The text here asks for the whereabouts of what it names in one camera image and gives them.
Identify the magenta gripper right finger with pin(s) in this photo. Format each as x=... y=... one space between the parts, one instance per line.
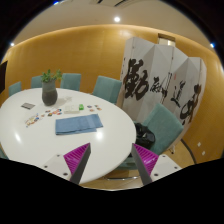
x=152 y=167

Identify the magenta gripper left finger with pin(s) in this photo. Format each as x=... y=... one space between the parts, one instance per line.
x=71 y=165

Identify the blue folded towel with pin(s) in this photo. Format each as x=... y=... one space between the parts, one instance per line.
x=79 y=124

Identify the black bag on chair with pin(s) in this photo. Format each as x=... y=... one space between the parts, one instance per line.
x=144 y=137

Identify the teal chair near right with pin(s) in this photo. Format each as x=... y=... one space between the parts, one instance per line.
x=165 y=126

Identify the white paper packet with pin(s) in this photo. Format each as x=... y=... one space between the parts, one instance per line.
x=71 y=109

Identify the small green object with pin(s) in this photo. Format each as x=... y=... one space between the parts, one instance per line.
x=81 y=107

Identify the white oval table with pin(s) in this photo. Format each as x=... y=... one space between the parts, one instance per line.
x=32 y=133

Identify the colourful sticker sheet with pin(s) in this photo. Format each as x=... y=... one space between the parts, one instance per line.
x=32 y=120

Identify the grey card on table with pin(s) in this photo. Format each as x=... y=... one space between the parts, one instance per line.
x=28 y=106

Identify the grey vase with green plant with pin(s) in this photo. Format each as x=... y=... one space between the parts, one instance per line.
x=49 y=92

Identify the teal chair behind table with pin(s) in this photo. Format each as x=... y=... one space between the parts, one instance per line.
x=107 y=89

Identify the teal chair centre back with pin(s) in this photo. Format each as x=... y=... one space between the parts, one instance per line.
x=71 y=81

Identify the white calligraphy folding screen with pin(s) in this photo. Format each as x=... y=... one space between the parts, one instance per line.
x=153 y=73

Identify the teal chair left back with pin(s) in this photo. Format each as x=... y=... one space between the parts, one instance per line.
x=36 y=82

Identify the teal chair far left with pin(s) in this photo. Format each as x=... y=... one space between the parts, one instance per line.
x=15 y=88

